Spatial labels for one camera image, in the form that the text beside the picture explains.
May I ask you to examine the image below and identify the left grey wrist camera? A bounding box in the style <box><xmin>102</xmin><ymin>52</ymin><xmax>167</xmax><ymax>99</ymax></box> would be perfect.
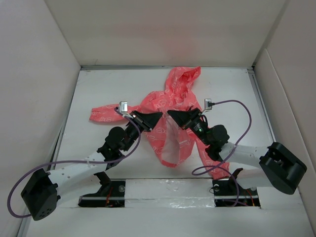
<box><xmin>119</xmin><ymin>101</ymin><xmax>128</xmax><ymax>114</ymax></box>

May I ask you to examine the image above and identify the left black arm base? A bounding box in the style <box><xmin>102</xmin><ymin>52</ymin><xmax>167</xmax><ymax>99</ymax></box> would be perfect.
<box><xmin>78</xmin><ymin>172</ymin><xmax>126</xmax><ymax>208</ymax></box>

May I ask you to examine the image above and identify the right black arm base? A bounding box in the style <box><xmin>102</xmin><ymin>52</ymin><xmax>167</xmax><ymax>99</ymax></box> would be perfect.
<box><xmin>209</xmin><ymin>167</ymin><xmax>261</xmax><ymax>207</ymax></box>

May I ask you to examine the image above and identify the pink hooded kids jacket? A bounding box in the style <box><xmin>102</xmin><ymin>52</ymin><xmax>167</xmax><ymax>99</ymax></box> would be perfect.
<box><xmin>89</xmin><ymin>66</ymin><xmax>232</xmax><ymax>180</ymax></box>

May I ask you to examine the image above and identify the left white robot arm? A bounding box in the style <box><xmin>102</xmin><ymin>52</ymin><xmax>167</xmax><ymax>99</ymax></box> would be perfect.
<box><xmin>21</xmin><ymin>111</ymin><xmax>162</xmax><ymax>221</ymax></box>

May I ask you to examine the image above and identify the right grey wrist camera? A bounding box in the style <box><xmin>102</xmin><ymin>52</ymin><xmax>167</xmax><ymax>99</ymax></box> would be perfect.
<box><xmin>204</xmin><ymin>99</ymin><xmax>214</xmax><ymax>111</ymax></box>

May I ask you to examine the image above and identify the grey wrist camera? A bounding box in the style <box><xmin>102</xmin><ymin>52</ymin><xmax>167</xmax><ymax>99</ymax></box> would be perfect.
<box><xmin>204</xmin><ymin>99</ymin><xmax>214</xmax><ymax>111</ymax></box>
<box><xmin>119</xmin><ymin>101</ymin><xmax>128</xmax><ymax>114</ymax></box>

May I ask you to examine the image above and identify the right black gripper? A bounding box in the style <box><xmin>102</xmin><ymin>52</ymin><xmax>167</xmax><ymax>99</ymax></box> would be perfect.
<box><xmin>168</xmin><ymin>107</ymin><xmax>211</xmax><ymax>146</ymax></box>

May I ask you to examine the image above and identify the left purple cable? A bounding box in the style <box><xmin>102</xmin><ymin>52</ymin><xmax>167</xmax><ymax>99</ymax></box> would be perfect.
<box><xmin>6</xmin><ymin>107</ymin><xmax>142</xmax><ymax>218</ymax></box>

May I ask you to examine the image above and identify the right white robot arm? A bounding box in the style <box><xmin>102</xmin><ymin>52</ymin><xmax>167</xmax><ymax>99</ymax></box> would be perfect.
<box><xmin>167</xmin><ymin>108</ymin><xmax>307</xmax><ymax>195</ymax></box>

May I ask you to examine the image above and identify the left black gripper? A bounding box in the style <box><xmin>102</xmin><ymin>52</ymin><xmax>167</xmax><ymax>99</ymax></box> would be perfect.
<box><xmin>122</xmin><ymin>111</ymin><xmax>161</xmax><ymax>152</ymax></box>

